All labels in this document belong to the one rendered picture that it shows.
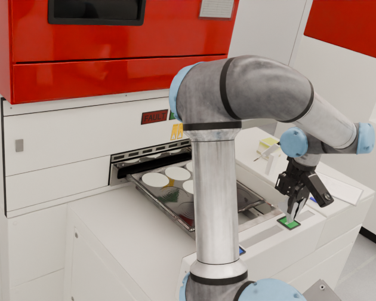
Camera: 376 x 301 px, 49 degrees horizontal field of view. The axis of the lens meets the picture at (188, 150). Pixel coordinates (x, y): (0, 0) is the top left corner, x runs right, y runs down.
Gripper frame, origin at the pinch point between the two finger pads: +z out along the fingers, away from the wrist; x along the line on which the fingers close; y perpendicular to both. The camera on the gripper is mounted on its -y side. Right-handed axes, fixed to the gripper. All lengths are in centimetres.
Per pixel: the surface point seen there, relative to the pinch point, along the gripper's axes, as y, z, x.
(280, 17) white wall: 207, -21, -249
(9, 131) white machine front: 59, -15, 65
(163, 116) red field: 58, -12, 9
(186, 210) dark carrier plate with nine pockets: 27.4, 7.8, 18.8
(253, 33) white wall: 207, -6, -214
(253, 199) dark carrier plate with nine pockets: 21.3, 7.6, -8.4
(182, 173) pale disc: 47.0, 7.7, 4.4
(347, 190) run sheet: 2.3, 0.8, -38.0
